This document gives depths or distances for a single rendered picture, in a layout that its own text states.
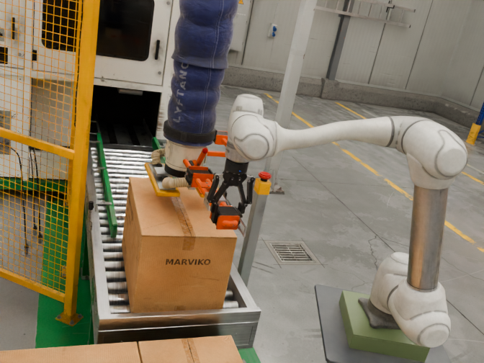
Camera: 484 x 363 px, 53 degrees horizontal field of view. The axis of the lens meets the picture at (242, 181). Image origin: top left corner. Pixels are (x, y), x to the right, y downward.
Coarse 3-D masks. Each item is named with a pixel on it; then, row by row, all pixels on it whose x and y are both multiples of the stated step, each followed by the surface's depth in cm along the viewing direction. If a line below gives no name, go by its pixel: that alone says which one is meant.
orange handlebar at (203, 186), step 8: (224, 144) 242; (208, 152) 221; (216, 152) 223; (224, 152) 225; (184, 160) 206; (200, 184) 182; (208, 184) 183; (200, 192) 181; (224, 224) 158; (232, 224) 158
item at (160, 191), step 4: (144, 164) 227; (148, 164) 225; (152, 164) 225; (156, 164) 220; (160, 164) 220; (164, 164) 230; (148, 168) 222; (152, 168) 221; (148, 172) 217; (152, 172) 217; (152, 176) 213; (156, 176) 212; (160, 176) 213; (164, 176) 208; (152, 180) 209; (156, 180) 209; (160, 180) 210; (152, 184) 208; (156, 184) 206; (160, 184) 205; (156, 188) 202; (160, 188) 202; (164, 188) 202; (172, 188) 204; (176, 188) 206; (156, 192) 199; (160, 192) 199; (164, 192) 200; (168, 192) 201; (172, 192) 201; (176, 192) 202; (160, 196) 200; (164, 196) 201; (168, 196) 201; (172, 196) 202; (176, 196) 202
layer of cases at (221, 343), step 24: (216, 336) 204; (0, 360) 171; (24, 360) 173; (48, 360) 175; (72, 360) 177; (96, 360) 179; (120, 360) 181; (144, 360) 184; (168, 360) 186; (192, 360) 188; (216, 360) 191; (240, 360) 193
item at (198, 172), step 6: (192, 168) 194; (198, 168) 195; (204, 168) 196; (192, 174) 188; (198, 174) 188; (204, 174) 189; (210, 174) 190; (192, 180) 188; (204, 180) 190; (210, 180) 191; (192, 186) 189
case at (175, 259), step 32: (128, 192) 241; (192, 192) 238; (128, 224) 233; (160, 224) 201; (192, 224) 207; (128, 256) 225; (160, 256) 196; (192, 256) 201; (224, 256) 205; (128, 288) 218; (160, 288) 202; (192, 288) 207; (224, 288) 212
